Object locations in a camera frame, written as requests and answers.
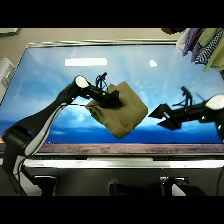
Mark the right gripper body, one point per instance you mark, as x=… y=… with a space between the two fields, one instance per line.
x=180 y=114

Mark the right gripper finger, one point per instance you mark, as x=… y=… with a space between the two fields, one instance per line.
x=161 y=111
x=171 y=124

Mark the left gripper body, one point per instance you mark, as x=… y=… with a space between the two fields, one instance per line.
x=111 y=99

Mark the olive green trousers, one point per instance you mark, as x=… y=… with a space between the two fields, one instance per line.
x=123 y=113

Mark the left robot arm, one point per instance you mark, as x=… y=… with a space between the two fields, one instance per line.
x=40 y=123

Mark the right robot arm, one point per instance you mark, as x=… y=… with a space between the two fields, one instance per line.
x=210 y=111

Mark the white garment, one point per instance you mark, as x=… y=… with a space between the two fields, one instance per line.
x=181 y=41

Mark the purple garment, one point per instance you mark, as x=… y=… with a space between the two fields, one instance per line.
x=191 y=40

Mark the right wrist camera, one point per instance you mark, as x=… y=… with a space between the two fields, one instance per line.
x=186 y=95

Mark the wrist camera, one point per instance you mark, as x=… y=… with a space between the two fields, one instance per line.
x=101 y=80
x=186 y=95

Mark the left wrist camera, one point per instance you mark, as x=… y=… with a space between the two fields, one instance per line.
x=101 y=80

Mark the silver frame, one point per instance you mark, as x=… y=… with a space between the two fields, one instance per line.
x=133 y=163

